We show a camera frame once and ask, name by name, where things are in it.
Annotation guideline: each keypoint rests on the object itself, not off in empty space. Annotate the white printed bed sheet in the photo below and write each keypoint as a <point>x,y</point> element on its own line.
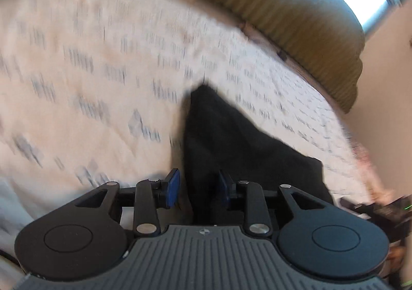
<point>96,67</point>

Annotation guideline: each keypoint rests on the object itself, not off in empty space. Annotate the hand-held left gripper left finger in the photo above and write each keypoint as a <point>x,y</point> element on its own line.
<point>173,185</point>

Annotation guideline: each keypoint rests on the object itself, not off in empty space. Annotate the olive striped headboard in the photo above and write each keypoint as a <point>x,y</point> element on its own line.
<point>305,35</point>

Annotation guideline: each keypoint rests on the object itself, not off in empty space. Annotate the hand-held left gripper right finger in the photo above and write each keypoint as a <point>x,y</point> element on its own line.
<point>224,188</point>

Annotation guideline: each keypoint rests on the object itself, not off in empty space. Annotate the black pants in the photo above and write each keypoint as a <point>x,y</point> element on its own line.
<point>231,135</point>

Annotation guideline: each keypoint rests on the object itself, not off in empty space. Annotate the black bed bracket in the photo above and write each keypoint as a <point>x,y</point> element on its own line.
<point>283,55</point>

